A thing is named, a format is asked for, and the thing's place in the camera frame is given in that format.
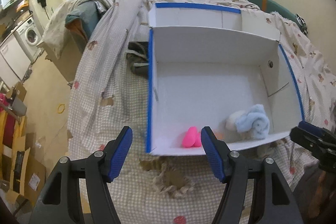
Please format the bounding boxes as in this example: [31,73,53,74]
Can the teal pillow under quilt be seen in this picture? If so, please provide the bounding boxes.
[65,0,107,47]

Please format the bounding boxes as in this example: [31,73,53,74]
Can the white washing machine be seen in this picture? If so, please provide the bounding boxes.
[14,16,42,64]

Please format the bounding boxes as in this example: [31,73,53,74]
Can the white box blue edges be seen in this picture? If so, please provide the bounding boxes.
[146,3,304,156]

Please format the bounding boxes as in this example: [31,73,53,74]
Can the dark clothing on bed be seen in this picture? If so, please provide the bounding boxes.
[126,42,149,79]

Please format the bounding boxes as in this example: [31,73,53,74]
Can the cardboard boxes on floor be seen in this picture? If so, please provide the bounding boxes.
[1,82,46,206]

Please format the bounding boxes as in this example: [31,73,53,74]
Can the light blue fluffy towel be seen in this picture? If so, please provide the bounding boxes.
[235,104,270,140]

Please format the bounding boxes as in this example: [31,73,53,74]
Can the pink plush toy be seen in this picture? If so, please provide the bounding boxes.
[182,127,202,148]

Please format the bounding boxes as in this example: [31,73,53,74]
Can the cream white cloth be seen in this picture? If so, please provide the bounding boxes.
[226,110,246,133]

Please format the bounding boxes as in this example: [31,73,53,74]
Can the teal pillow orange stripe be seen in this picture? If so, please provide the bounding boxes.
[248,0,304,25]

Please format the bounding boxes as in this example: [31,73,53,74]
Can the white kitchen cabinet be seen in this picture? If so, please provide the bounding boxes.
[1,35,31,88]

